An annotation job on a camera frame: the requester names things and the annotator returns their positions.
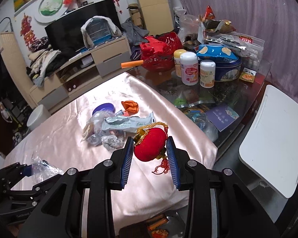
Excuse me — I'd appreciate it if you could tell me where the beige TV cabinet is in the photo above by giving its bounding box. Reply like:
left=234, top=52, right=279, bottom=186
left=30, top=36, right=131, bottom=113

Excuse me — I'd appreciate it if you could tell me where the blue chip bag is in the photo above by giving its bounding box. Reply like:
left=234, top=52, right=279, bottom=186
left=194, top=44, right=239, bottom=63

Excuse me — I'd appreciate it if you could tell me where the orange tube bottle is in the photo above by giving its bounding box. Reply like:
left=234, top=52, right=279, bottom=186
left=145, top=214, right=168, bottom=231

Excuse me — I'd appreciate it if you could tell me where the purple plastic lid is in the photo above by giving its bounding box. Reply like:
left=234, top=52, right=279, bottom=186
left=92, top=103, right=115, bottom=115

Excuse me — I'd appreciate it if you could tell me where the clear plastic bag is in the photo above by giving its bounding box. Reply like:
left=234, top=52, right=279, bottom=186
left=81, top=111, right=124, bottom=152

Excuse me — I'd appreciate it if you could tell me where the red plush lantern ornament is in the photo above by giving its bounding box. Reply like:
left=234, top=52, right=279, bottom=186
left=133, top=121, right=170, bottom=175

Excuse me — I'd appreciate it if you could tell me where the clear bag of snacks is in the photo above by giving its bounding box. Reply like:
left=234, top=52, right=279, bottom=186
left=231, top=32, right=265, bottom=71

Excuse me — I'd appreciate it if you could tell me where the red foil wrapper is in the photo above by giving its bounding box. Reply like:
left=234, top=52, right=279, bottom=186
left=151, top=229, right=169, bottom=238

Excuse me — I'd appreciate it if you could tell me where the purple booklet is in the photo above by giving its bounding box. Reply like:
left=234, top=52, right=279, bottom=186
left=206, top=104, right=240, bottom=132

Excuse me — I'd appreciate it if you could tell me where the black trash bin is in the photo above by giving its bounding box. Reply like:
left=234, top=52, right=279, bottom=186
left=117, top=211, right=185, bottom=237

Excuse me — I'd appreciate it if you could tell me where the silver foil snack packet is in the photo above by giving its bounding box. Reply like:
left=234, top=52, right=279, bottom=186
left=102, top=112, right=155, bottom=133

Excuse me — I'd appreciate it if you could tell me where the white bottle pink label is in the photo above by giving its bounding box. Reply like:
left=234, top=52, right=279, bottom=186
left=180, top=52, right=199, bottom=86

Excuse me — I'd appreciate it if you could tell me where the white folding side table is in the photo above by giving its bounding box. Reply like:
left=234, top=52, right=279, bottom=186
left=239, top=85, right=298, bottom=198

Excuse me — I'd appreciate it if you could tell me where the covered bird cage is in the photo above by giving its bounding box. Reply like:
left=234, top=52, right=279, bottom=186
left=81, top=16, right=122, bottom=49

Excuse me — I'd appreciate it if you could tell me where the red paper wall decoration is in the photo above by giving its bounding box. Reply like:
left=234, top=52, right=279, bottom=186
left=20, top=13, right=36, bottom=50

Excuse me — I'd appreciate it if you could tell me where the yellow snack sachet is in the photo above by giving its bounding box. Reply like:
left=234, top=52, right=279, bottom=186
left=239, top=67, right=257, bottom=83

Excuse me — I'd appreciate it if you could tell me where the pink satin tablecloth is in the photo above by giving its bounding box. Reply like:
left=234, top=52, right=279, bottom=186
left=4, top=73, right=217, bottom=231

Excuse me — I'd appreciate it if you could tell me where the white round stool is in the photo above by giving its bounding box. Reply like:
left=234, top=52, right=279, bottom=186
left=27, top=105, right=51, bottom=131

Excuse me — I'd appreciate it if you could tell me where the pile of clothes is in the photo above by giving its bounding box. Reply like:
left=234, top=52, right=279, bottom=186
left=27, top=36, right=61, bottom=88

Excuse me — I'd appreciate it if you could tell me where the white bottle orange label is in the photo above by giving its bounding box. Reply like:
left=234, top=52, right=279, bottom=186
left=200, top=60, right=216, bottom=88

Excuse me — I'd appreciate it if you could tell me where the beige refrigerator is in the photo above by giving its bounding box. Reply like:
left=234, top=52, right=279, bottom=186
left=138, top=0, right=174, bottom=36

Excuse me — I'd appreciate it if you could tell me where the black television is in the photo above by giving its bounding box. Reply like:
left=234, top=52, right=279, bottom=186
left=45, top=0, right=123, bottom=52

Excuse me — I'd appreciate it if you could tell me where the blue cookie tin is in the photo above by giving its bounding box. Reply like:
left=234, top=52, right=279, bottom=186
left=215, top=58, right=242, bottom=82

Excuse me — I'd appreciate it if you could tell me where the purple curtain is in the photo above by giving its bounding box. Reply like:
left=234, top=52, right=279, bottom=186
left=180, top=0, right=298, bottom=102

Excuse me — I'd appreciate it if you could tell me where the red cutout lantern basket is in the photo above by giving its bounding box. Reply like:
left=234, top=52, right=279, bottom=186
left=140, top=32, right=182, bottom=72

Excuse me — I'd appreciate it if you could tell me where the round white wall picture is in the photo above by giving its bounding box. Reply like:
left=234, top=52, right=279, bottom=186
left=34, top=0, right=68, bottom=24

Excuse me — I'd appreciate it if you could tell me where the yellow-capped bottle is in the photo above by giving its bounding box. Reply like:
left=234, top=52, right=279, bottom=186
left=174, top=49, right=186, bottom=77

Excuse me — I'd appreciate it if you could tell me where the orange crumpled paper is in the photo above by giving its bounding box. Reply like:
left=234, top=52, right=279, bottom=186
left=122, top=101, right=139, bottom=117

